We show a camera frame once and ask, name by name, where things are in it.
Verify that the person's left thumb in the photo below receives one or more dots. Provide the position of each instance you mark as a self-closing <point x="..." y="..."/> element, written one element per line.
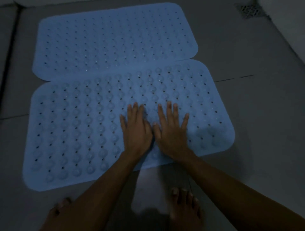
<point x="149" y="128"/>

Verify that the person's right little finger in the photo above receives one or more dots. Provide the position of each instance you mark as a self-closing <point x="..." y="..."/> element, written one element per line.
<point x="185" y="121"/>

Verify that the person's right hand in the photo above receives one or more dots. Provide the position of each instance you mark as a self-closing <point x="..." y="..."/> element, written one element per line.
<point x="171" y="140"/>

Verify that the person's right foot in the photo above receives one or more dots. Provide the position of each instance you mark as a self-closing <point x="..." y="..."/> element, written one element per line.
<point x="185" y="211"/>

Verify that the person's right thumb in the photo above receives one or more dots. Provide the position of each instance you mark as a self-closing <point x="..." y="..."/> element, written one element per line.
<point x="156" y="132"/>

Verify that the person's left hand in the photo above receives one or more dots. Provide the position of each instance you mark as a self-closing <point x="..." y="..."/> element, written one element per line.
<point x="137" y="136"/>

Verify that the person's left little finger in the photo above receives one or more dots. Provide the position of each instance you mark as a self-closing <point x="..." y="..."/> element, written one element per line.
<point x="123" y="123"/>

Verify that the person's right middle finger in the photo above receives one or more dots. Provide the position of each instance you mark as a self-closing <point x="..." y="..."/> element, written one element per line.
<point x="169" y="110"/>

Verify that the blue perforated bath mat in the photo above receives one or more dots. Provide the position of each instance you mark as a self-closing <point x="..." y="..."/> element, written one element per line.
<point x="114" y="40"/>
<point x="83" y="123"/>

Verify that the person's left middle finger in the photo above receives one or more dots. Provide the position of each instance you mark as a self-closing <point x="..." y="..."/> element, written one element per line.
<point x="135" y="111"/>

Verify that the metal floor drain grate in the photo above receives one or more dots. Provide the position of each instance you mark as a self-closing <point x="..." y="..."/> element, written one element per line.
<point x="250" y="10"/>

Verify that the person's left forearm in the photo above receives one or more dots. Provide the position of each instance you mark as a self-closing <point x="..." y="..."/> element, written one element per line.
<point x="100" y="190"/>

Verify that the person's right forearm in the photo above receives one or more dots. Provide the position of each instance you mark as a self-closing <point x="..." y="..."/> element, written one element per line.
<point x="233" y="195"/>

